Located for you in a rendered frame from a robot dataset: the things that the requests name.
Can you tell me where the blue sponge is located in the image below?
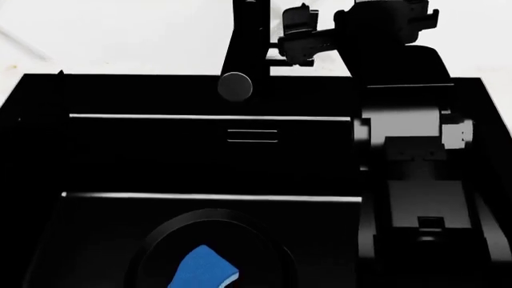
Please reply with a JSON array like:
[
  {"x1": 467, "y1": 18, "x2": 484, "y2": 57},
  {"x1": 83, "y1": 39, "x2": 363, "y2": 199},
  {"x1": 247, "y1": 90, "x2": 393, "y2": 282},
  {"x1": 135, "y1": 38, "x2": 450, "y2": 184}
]
[{"x1": 166, "y1": 243, "x2": 242, "y2": 288}]

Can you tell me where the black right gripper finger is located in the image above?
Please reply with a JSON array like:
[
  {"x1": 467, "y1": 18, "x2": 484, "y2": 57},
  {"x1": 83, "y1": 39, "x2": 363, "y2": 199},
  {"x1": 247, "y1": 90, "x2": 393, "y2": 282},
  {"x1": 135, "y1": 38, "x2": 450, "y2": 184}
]
[
  {"x1": 281, "y1": 2, "x2": 321, "y2": 34},
  {"x1": 277, "y1": 26, "x2": 346, "y2": 67}
]

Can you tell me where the black faucet with round spout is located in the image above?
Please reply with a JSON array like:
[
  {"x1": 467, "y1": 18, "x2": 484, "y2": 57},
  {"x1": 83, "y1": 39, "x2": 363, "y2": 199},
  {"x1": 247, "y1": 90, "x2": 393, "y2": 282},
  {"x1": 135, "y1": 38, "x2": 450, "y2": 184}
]
[{"x1": 217, "y1": 0, "x2": 273, "y2": 103}]

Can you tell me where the black kitchen sink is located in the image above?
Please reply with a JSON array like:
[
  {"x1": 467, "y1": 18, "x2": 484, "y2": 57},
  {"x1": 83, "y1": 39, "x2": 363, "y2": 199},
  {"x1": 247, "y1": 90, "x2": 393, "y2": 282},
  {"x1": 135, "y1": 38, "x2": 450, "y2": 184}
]
[{"x1": 0, "y1": 70, "x2": 512, "y2": 288}]

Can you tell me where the black round pan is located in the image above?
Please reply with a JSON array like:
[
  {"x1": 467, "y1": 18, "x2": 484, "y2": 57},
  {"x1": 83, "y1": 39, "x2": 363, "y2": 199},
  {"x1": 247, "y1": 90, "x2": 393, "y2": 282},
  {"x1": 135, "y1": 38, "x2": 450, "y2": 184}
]
[{"x1": 125, "y1": 207, "x2": 299, "y2": 288}]

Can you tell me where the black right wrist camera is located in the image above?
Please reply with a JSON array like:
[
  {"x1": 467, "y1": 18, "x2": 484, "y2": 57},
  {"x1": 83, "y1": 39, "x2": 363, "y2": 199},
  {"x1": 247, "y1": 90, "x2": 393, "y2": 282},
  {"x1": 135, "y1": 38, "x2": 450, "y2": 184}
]
[{"x1": 406, "y1": 0, "x2": 441, "y2": 34}]

